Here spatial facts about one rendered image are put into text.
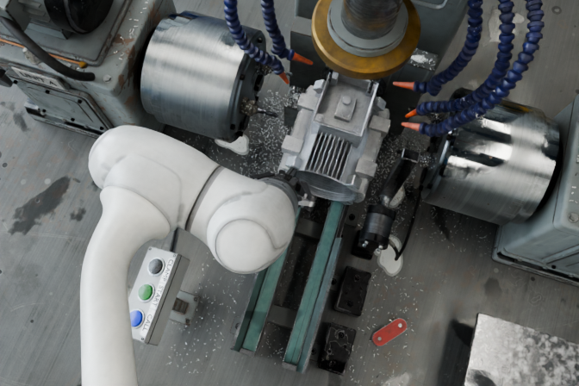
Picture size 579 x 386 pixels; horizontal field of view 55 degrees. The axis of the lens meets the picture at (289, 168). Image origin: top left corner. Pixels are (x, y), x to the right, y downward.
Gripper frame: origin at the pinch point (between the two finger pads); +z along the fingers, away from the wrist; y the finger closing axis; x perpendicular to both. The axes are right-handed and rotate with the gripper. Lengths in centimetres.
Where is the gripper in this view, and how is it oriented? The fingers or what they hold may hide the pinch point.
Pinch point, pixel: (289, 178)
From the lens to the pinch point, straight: 108.0
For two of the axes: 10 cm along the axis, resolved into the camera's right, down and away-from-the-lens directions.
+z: 1.5, -1.8, 9.7
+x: -2.7, 9.4, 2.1
